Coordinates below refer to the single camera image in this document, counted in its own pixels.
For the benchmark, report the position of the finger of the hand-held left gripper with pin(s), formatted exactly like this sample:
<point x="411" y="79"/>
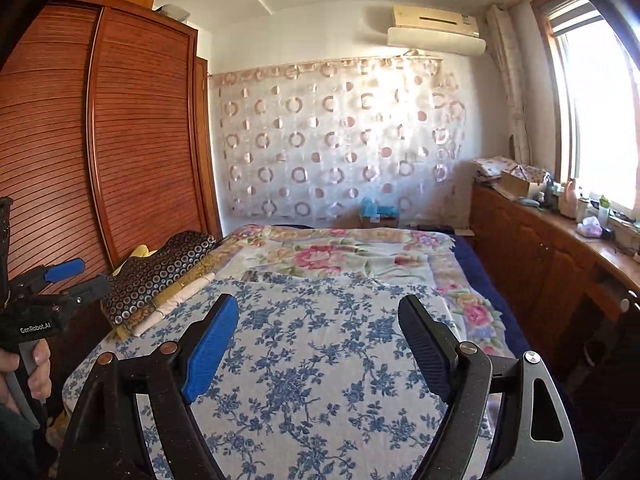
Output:
<point x="87" y="290"/>
<point x="62" y="270"/>

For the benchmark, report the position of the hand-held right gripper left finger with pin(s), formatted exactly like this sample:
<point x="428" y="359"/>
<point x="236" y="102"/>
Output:
<point x="210" y="345"/>

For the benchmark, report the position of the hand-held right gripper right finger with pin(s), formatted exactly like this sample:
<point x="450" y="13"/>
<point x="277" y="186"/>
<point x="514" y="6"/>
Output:
<point x="425" y="345"/>

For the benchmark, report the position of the dark blue circle-patterned shirt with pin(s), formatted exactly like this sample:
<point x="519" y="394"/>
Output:
<point x="160" y="270"/>

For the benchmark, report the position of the person's left hand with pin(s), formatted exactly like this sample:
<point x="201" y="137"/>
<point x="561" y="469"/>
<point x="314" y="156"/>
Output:
<point x="40" y="375"/>

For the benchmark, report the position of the yellow brown pillow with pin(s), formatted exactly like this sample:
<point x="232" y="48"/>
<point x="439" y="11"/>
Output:
<point x="132" y="257"/>

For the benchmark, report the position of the dark blue blanket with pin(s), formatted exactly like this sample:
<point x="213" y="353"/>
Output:
<point x="495" y="300"/>

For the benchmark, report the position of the blue floral sheet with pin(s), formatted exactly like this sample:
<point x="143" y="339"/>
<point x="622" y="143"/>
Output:
<point x="310" y="370"/>

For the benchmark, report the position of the wooden sideboard cabinet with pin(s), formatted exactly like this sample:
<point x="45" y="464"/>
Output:
<point x="540" y="260"/>

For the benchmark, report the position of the teal plastic item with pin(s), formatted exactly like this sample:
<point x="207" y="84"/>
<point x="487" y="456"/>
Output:
<point x="377" y="208"/>

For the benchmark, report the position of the wooden slatted wardrobe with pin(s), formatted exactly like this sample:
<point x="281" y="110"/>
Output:
<point x="145" y="150"/>

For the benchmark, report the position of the cardboard box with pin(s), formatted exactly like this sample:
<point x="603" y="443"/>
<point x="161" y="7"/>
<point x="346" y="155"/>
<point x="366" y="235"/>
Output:
<point x="517" y="185"/>

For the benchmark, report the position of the folded floral cloth pile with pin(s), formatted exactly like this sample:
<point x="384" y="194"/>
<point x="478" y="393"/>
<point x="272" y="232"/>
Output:
<point x="497" y="165"/>

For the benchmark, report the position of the dark bottle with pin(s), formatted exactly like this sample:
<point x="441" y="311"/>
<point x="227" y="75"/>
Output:
<point x="550" y="192"/>

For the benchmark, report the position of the white plastic bag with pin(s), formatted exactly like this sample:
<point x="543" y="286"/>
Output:
<point x="590" y="227"/>

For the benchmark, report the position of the round white knob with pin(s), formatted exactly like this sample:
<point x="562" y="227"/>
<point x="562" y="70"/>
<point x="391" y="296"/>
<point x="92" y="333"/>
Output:
<point x="625" y="305"/>

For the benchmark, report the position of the pink bottle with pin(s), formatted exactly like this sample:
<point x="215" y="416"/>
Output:
<point x="569" y="200"/>

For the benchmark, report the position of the sheer circle-patterned curtain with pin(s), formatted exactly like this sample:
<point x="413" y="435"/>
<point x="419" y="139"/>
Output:
<point x="340" y="145"/>

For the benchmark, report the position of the white bottle green cap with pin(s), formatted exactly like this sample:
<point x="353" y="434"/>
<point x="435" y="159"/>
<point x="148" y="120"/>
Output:
<point x="604" y="212"/>

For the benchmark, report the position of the tied window curtain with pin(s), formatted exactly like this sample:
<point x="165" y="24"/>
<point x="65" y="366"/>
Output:
<point x="510" y="85"/>

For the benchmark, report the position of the white box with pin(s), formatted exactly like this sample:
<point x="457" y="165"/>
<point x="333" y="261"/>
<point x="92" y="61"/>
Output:
<point x="172" y="12"/>

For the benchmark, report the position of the window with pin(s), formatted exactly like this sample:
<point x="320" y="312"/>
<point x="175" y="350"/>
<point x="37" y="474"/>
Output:
<point x="600" y="120"/>

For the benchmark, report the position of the cream air conditioner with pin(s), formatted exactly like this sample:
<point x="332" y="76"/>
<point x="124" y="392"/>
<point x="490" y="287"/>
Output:
<point x="432" y="16"/>

